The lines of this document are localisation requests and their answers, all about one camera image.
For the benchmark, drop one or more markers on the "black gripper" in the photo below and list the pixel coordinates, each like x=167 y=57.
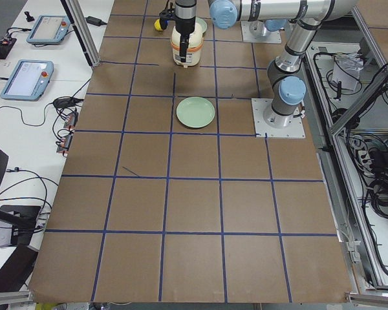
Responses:
x=185 y=25

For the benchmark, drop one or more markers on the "green plate near arm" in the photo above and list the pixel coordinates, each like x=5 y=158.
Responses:
x=203 y=24
x=195 y=112

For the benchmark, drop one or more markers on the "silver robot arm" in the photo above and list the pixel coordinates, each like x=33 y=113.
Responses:
x=289 y=91
x=264 y=28

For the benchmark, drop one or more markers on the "yellow toy potato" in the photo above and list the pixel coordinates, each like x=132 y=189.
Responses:
x=158 y=26

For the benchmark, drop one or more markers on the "black power adapter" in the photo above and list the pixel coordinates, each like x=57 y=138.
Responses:
x=95 y=21

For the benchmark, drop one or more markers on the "upper blue teach pendant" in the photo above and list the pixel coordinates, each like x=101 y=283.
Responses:
x=49 y=30

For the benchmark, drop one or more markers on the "blue teach pendant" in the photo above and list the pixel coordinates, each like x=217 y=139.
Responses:
x=28 y=81
x=49 y=30

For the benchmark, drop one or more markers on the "lower blue teach pendant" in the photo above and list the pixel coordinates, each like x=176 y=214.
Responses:
x=28 y=81

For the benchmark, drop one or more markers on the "black monitor stand base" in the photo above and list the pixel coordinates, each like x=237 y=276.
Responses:
x=18 y=223

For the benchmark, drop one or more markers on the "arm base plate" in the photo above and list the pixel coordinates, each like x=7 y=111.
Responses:
x=268 y=124
x=273 y=38

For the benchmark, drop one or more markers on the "aluminium frame post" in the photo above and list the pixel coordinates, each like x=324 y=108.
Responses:
x=76 y=17

